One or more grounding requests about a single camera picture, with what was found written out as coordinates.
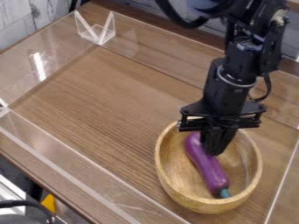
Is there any yellow black device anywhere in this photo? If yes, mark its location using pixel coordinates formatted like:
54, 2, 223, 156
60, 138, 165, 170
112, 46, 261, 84
40, 192, 80, 224

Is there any purple toy eggplant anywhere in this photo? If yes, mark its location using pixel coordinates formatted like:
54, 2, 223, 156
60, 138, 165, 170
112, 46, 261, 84
185, 132, 231, 199

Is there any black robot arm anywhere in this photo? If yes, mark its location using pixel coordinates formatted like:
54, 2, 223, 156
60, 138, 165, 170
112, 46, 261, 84
155, 0, 289, 156

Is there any brown wooden bowl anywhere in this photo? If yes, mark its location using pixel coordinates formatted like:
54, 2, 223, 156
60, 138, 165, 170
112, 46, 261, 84
154, 122, 263, 214

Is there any black cable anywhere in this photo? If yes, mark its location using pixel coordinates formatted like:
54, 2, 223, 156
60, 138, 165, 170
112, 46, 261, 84
0, 199, 56, 224

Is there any clear acrylic wall panel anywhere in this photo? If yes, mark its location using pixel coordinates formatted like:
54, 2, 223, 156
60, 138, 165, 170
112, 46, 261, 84
0, 106, 191, 224

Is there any clear acrylic corner bracket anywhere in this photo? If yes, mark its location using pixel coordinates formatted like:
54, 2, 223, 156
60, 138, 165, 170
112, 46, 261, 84
74, 11, 116, 46

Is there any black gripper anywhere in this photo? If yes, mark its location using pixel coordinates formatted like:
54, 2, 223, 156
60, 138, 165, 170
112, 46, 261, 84
179, 59, 267, 156

